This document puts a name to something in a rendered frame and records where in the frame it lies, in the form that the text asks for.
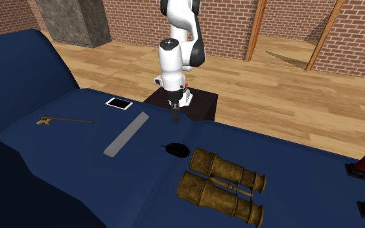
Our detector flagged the dark robot stand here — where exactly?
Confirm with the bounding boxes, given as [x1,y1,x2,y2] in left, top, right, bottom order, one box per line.
[143,86,218,122]

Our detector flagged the black computer mouse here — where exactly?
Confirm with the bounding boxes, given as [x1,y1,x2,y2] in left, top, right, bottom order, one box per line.
[160,142,191,159]

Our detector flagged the white tablet with black screen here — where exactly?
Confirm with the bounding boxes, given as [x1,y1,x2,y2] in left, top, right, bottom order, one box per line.
[105,97,134,111]

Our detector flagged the grey flat long bar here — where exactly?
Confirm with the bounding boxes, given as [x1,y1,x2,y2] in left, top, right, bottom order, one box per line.
[102,111,150,157]

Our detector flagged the brass binoculars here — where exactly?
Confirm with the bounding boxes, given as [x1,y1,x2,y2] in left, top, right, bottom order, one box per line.
[176,146,268,228]

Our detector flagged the grey stone cabinet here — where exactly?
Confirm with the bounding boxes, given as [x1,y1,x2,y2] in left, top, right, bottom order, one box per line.
[34,0,113,49]

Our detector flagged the wooden door frame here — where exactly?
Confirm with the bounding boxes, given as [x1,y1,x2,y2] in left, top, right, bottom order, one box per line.
[244,0,346,72]

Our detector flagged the dark rod tool yellow handle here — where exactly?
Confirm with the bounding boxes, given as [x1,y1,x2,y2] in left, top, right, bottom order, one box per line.
[36,115,94,127]

